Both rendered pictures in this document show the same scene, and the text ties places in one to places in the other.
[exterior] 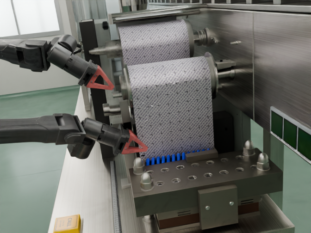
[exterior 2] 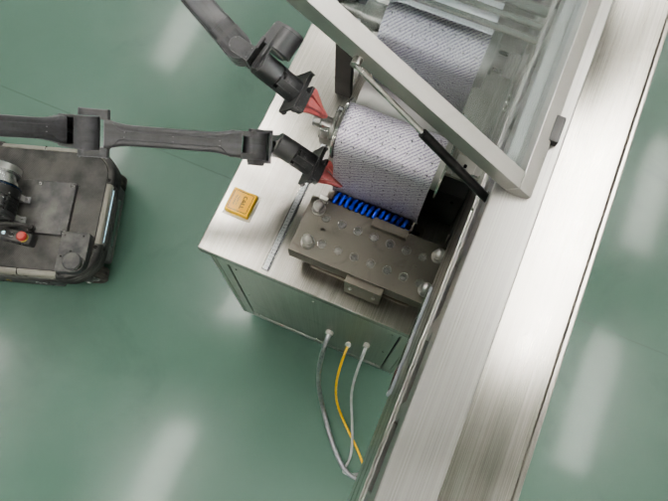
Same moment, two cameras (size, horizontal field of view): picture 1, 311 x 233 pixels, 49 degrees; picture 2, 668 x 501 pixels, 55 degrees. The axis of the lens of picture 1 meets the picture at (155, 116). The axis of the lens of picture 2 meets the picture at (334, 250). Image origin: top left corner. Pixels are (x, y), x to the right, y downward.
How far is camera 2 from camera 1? 119 cm
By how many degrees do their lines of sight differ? 56
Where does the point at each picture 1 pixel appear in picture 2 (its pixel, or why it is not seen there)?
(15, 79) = not seen: outside the picture
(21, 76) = not seen: outside the picture
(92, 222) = (265, 209)
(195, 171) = (365, 248)
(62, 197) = not seen: hidden behind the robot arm
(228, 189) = (372, 292)
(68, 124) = (253, 151)
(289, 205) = (642, 175)
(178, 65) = (400, 154)
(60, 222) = (236, 197)
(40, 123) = (222, 145)
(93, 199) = (284, 171)
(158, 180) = (324, 238)
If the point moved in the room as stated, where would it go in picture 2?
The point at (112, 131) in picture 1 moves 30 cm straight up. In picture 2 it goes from (304, 165) to (298, 102)
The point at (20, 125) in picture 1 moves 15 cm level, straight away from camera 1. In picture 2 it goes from (200, 145) to (212, 88)
